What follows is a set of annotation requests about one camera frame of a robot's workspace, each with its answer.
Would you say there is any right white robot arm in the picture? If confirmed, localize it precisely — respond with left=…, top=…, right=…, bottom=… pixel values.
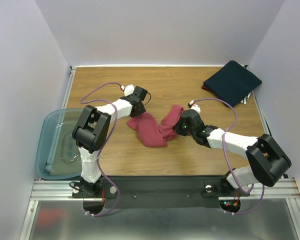
left=173, top=109, right=292, bottom=195

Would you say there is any folded dark red garment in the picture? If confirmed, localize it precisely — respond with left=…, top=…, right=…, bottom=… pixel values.
left=201, top=85, right=211, bottom=92

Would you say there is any aluminium frame rail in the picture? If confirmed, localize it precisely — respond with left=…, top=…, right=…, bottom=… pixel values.
left=61, top=66, right=77, bottom=109

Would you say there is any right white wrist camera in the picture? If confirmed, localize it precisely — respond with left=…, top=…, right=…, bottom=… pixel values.
left=188, top=100, right=201, bottom=114

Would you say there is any clear blue plastic bin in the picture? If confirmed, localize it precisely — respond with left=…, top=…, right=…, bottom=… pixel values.
left=35, top=108, right=83, bottom=181

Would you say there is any folded white patterned garment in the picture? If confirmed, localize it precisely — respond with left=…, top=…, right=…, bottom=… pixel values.
left=240, top=92, right=252, bottom=105

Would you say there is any folded navy tank top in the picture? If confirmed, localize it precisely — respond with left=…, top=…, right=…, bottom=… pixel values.
left=203, top=60, right=262, bottom=107

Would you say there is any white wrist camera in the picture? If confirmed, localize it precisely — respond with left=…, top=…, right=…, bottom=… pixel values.
left=120, top=84, right=135, bottom=97
left=188, top=100, right=201, bottom=114

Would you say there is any red tank top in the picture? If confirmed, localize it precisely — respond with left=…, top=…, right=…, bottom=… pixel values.
left=126, top=104, right=185, bottom=148

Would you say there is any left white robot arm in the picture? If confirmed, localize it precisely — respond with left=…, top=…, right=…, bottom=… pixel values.
left=69, top=84, right=151, bottom=198

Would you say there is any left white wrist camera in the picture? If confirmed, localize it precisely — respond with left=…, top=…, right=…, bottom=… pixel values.
left=120, top=84, right=135, bottom=97

